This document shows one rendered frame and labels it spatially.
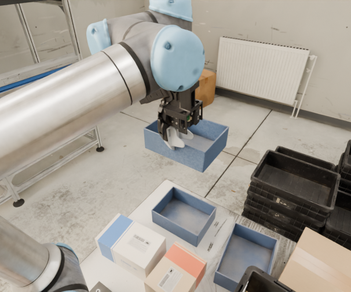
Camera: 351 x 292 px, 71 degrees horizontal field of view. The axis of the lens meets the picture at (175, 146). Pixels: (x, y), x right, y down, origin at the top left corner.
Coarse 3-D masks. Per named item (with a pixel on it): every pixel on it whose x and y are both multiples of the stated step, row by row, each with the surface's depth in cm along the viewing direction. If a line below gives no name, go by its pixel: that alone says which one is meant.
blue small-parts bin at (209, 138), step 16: (144, 128) 71; (192, 128) 80; (208, 128) 76; (224, 128) 73; (160, 144) 70; (192, 144) 76; (208, 144) 76; (224, 144) 74; (176, 160) 69; (192, 160) 66; (208, 160) 66
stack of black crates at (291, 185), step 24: (264, 168) 153; (288, 168) 149; (312, 168) 140; (264, 192) 133; (288, 192) 123; (312, 192) 137; (336, 192) 123; (264, 216) 140; (288, 216) 132; (312, 216) 123
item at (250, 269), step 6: (246, 270) 59; (252, 270) 59; (258, 270) 59; (246, 276) 58; (264, 276) 58; (270, 276) 58; (240, 282) 56; (246, 282) 56; (270, 282) 57; (276, 282) 57; (240, 288) 57; (282, 288) 55; (288, 288) 55
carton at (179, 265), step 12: (168, 252) 79; (180, 252) 79; (192, 252) 79; (168, 264) 76; (180, 264) 76; (192, 264) 76; (204, 264) 76; (156, 276) 73; (168, 276) 73; (180, 276) 73; (192, 276) 73; (156, 288) 70; (168, 288) 70; (180, 288) 70; (192, 288) 72
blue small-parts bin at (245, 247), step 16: (240, 224) 88; (240, 240) 90; (256, 240) 88; (272, 240) 84; (224, 256) 85; (240, 256) 85; (256, 256) 85; (272, 256) 81; (224, 272) 81; (240, 272) 81; (224, 288) 77
